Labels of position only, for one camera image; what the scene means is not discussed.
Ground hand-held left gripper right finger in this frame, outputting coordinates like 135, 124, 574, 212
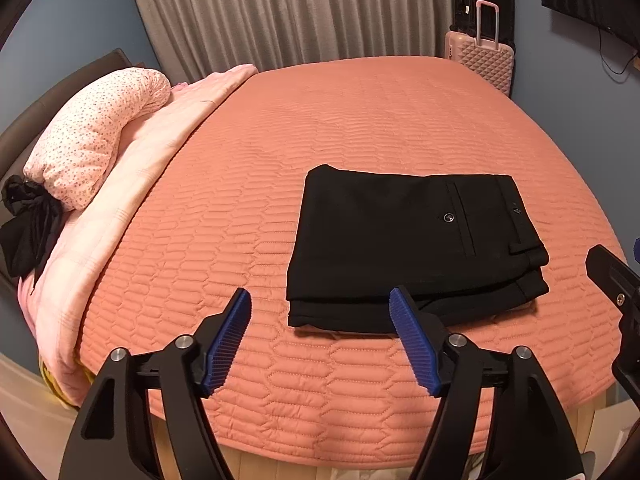
389, 285, 587, 480

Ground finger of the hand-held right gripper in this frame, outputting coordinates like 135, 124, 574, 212
585, 244, 640, 319

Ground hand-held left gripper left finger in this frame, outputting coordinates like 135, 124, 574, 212
59, 287, 252, 480

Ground black pants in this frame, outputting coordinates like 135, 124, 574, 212
286, 164, 551, 336

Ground orange quilted bedspread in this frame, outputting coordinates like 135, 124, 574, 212
74, 55, 629, 464

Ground yellow cloth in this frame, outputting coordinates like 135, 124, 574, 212
38, 354, 97, 403

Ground pale pink blanket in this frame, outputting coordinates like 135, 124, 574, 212
17, 63, 259, 409

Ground black crumpled garment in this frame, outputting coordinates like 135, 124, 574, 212
0, 175, 64, 279

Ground pink suitcase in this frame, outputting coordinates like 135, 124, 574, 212
443, 0, 516, 99

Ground pink floral pillow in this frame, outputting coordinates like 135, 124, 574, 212
22, 66, 172, 212

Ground grey curtain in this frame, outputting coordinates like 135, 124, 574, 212
125, 0, 455, 87

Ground black cable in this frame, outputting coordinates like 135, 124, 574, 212
597, 25, 639, 79

